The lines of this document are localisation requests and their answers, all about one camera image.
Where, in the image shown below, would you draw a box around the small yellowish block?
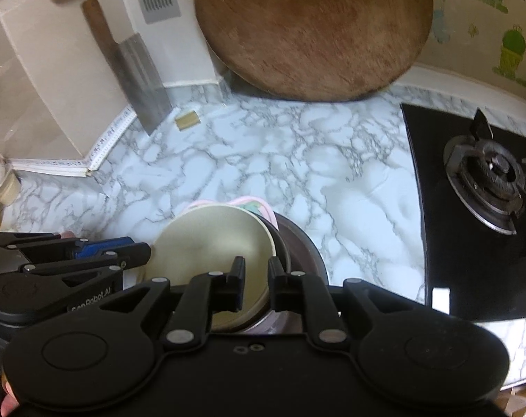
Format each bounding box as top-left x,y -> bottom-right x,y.
175,111 -> 201,131

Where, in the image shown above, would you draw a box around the cream bowl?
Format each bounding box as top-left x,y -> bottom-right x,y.
150,205 -> 277,332

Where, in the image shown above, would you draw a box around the beige cup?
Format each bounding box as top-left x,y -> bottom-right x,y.
0,170 -> 22,206

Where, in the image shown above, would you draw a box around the round wooden cutting board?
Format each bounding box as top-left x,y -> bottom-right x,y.
194,0 -> 434,103

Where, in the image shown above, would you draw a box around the person's left hand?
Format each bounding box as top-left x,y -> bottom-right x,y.
0,381 -> 21,417

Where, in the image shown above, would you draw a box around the pink pot with steel interior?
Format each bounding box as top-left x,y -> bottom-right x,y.
234,212 -> 332,336

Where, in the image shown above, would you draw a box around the cleaver with wooden handle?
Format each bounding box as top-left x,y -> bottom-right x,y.
81,0 -> 173,136

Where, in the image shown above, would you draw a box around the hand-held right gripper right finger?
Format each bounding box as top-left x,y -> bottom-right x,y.
267,257 -> 422,355

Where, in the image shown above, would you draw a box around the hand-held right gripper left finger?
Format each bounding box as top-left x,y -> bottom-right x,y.
100,256 -> 247,355

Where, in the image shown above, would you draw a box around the black glass gas stove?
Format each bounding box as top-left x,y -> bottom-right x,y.
400,101 -> 526,324

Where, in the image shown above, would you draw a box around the pink bear-shaped plate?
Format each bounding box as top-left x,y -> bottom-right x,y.
179,196 -> 277,232

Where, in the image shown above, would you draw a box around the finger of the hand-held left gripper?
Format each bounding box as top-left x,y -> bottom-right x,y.
0,232 -> 134,262
21,243 -> 152,279

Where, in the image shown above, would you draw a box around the gas burner with grate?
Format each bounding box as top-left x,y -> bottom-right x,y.
442,108 -> 526,236

